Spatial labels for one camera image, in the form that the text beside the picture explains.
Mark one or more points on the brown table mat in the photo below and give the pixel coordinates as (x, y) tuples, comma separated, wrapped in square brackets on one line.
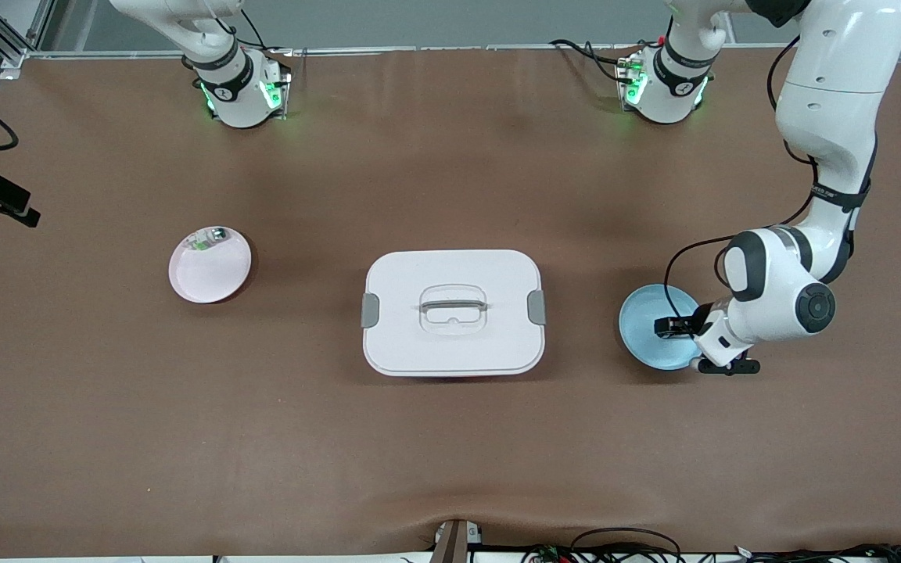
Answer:
[(450, 453)]

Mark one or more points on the white green push-button switch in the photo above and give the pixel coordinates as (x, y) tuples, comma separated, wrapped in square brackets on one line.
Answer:
[(208, 238)]

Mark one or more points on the pale pink round plate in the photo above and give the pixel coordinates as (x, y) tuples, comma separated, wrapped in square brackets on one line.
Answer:
[(212, 274)]

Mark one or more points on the grey box latch clip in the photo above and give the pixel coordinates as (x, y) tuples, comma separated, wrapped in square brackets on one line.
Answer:
[(370, 310), (536, 306)]

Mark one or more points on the metal table edge bracket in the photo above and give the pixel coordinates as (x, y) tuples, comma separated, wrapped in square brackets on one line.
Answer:
[(450, 543)]

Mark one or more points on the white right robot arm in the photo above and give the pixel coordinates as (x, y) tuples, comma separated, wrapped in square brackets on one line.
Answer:
[(235, 86)]

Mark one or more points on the white lidded storage box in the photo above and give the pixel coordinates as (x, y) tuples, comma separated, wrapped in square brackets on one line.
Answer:
[(454, 352)]

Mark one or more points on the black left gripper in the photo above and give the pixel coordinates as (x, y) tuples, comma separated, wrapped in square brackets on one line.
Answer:
[(691, 322)]

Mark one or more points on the aluminium table edge rail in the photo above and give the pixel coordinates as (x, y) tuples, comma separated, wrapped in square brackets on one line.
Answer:
[(458, 48)]

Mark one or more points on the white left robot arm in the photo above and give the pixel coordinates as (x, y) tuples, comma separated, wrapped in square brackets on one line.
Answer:
[(834, 78)]

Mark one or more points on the light blue round plate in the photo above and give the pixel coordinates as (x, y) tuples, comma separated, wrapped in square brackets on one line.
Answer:
[(642, 344)]

